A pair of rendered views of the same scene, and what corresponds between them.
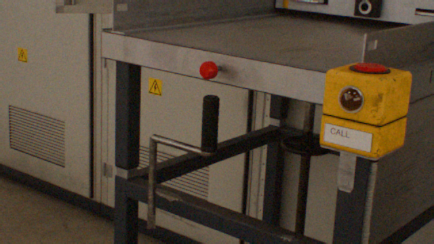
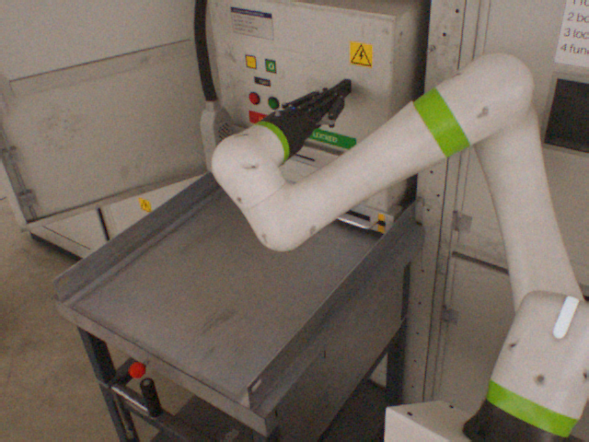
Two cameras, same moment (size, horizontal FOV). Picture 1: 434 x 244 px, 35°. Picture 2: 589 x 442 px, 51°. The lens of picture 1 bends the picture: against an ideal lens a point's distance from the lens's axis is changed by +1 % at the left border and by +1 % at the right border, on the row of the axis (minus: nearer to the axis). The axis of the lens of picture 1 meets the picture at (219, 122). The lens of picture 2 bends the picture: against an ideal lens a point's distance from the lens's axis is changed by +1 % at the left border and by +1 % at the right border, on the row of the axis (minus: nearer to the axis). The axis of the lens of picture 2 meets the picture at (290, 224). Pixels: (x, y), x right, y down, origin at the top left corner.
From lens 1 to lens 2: 87 cm
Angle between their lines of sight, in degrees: 21
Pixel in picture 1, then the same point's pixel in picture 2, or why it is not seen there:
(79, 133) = (94, 227)
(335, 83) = not seen: outside the picture
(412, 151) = (322, 389)
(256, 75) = (177, 376)
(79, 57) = not seen: hidden behind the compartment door
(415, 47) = (309, 333)
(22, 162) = (55, 238)
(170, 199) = (142, 413)
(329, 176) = not seen: hidden behind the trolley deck
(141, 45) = (86, 319)
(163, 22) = (109, 262)
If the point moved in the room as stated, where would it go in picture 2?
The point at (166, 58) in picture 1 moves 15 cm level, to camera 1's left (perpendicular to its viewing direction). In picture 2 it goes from (107, 336) to (39, 342)
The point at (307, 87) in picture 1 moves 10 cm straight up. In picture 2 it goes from (214, 399) to (208, 365)
